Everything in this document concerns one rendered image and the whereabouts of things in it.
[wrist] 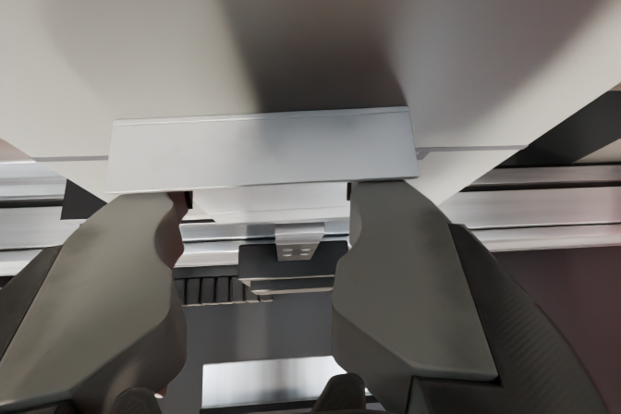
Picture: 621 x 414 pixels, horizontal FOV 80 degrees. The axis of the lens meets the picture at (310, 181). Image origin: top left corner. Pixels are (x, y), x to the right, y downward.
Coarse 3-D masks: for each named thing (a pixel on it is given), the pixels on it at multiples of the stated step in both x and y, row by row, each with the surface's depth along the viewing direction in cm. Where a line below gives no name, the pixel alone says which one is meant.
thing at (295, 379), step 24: (264, 360) 21; (288, 360) 21; (312, 360) 21; (216, 384) 20; (240, 384) 20; (264, 384) 20; (288, 384) 20; (312, 384) 20; (216, 408) 19; (240, 408) 19; (264, 408) 19; (288, 408) 19
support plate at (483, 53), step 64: (0, 0) 7; (64, 0) 7; (128, 0) 7; (192, 0) 7; (256, 0) 7; (320, 0) 7; (384, 0) 7; (448, 0) 7; (512, 0) 7; (576, 0) 7; (0, 64) 8; (64, 64) 8; (128, 64) 8; (192, 64) 8; (256, 64) 9; (320, 64) 9; (384, 64) 9; (448, 64) 9; (512, 64) 9; (576, 64) 9; (0, 128) 11; (64, 128) 11; (448, 128) 12; (512, 128) 13; (448, 192) 20
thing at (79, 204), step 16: (80, 192) 22; (64, 208) 21; (80, 208) 21; (96, 208) 21; (80, 224) 23; (192, 224) 24; (208, 224) 24; (224, 224) 24; (240, 224) 24; (256, 224) 25
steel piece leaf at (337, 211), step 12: (216, 216) 21; (228, 216) 21; (240, 216) 22; (252, 216) 22; (264, 216) 22; (276, 216) 22; (288, 216) 22; (300, 216) 22; (312, 216) 22; (324, 216) 23; (336, 216) 23
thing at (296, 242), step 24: (288, 240) 28; (312, 240) 29; (336, 240) 41; (240, 264) 39; (264, 264) 40; (288, 264) 40; (312, 264) 40; (264, 288) 40; (288, 288) 40; (312, 288) 40
